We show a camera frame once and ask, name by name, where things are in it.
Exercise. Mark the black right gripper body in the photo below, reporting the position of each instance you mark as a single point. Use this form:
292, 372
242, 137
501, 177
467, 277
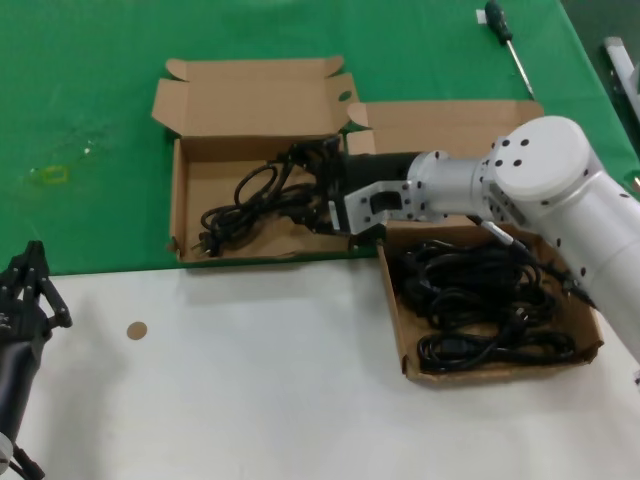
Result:
370, 167

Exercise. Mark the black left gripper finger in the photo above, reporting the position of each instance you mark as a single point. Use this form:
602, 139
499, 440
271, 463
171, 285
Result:
17, 280
50, 295

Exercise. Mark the empty brown cardboard box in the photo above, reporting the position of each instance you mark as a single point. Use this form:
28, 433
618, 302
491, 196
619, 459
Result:
225, 110

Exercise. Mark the small white paper tag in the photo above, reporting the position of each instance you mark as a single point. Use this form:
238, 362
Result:
480, 16

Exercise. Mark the round brown cardboard disc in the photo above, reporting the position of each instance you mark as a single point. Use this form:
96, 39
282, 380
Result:
136, 331

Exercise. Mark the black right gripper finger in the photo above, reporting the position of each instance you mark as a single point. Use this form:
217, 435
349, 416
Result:
320, 150
317, 215

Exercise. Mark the grey metal bracket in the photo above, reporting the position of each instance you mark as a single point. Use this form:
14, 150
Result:
620, 55

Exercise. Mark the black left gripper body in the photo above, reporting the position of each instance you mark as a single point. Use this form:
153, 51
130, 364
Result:
20, 330

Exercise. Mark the green table cloth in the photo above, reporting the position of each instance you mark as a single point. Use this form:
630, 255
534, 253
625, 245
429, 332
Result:
75, 75

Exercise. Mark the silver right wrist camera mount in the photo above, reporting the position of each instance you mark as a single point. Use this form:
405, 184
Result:
357, 210

